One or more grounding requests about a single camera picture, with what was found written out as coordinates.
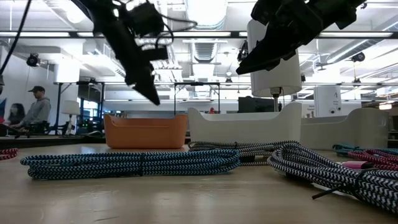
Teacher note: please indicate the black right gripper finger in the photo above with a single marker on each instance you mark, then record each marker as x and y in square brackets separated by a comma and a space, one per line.
[280, 57]
[270, 43]

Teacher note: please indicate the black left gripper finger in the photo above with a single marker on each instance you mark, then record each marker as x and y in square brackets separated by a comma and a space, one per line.
[127, 62]
[146, 81]

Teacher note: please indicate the black background robot arm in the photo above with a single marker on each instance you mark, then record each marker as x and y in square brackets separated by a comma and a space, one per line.
[15, 130]

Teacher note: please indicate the white shade table lamp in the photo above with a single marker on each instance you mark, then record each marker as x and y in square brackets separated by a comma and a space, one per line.
[280, 81]

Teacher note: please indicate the black ceiling spotlight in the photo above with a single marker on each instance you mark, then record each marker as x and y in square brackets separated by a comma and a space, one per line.
[358, 57]
[32, 59]
[242, 51]

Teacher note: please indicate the orange plastic bin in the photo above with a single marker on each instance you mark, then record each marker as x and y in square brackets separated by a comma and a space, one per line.
[146, 133]

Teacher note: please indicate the black monitor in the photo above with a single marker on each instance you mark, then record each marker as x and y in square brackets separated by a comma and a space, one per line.
[255, 105]

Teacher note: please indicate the white cylindrical device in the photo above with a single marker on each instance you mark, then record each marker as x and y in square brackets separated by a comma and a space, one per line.
[326, 99]

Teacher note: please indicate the small white background lamp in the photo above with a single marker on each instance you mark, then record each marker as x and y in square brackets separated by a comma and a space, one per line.
[71, 107]

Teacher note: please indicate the small red object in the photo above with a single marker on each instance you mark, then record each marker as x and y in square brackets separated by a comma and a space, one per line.
[212, 110]

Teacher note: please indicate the white plastic bin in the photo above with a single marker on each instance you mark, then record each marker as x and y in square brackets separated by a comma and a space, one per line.
[357, 130]
[245, 129]

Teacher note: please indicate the person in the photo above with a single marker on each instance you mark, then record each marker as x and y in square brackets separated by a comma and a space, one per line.
[17, 113]
[38, 112]

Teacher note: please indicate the black background table frame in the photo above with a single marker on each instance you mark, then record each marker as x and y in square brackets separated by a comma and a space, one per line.
[58, 105]
[174, 99]

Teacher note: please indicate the black overhead frame beam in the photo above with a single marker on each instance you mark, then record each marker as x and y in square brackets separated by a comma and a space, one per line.
[73, 34]

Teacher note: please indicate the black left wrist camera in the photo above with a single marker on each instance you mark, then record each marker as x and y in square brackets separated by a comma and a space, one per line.
[144, 20]

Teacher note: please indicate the black table edge frame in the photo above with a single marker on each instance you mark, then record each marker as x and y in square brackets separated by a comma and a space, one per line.
[46, 141]

